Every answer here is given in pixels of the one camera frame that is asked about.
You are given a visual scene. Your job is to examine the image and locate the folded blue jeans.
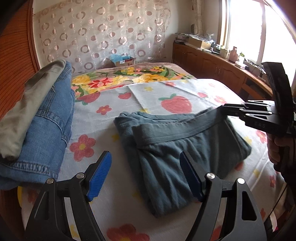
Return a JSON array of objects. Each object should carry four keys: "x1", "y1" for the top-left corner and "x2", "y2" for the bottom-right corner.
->
[{"x1": 1, "y1": 61, "x2": 75, "y2": 190}]

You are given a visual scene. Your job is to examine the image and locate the cardboard box with blue bag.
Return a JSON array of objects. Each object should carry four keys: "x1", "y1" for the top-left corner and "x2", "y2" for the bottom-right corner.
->
[{"x1": 110, "y1": 54, "x2": 135, "y2": 67}]

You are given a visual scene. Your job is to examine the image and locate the folded grey-beige garment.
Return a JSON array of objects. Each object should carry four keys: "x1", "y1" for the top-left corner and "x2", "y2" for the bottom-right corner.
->
[{"x1": 1, "y1": 60, "x2": 66, "y2": 161}]

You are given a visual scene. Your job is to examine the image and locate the cardboard box on cabinet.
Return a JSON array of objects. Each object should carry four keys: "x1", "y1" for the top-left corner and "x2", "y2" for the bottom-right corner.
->
[{"x1": 188, "y1": 37, "x2": 211, "y2": 50}]

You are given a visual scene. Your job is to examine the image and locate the wooden slatted headboard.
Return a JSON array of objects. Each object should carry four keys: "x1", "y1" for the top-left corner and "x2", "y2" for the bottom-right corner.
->
[{"x1": 1, "y1": 1, "x2": 40, "y2": 117}]

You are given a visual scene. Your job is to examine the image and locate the pink bottle on cabinet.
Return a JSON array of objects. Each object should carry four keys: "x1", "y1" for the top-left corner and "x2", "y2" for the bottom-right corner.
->
[{"x1": 228, "y1": 46, "x2": 239, "y2": 63}]

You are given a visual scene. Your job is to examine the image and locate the wooden side cabinet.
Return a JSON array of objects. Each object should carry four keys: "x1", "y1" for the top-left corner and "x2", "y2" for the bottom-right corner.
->
[{"x1": 172, "y1": 42, "x2": 273, "y2": 100}]

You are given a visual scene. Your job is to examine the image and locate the dark teal pants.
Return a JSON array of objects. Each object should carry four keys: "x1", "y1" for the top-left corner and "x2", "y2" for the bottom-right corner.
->
[{"x1": 114, "y1": 108, "x2": 251, "y2": 217}]

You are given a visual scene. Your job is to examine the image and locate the sheer circle-pattern curtain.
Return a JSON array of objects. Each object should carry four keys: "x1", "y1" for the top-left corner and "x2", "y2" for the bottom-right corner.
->
[{"x1": 33, "y1": 1, "x2": 171, "y2": 75}]

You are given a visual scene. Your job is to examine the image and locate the right hand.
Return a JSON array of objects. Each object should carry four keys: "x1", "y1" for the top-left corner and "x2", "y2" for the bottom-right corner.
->
[{"x1": 267, "y1": 133, "x2": 293, "y2": 172}]

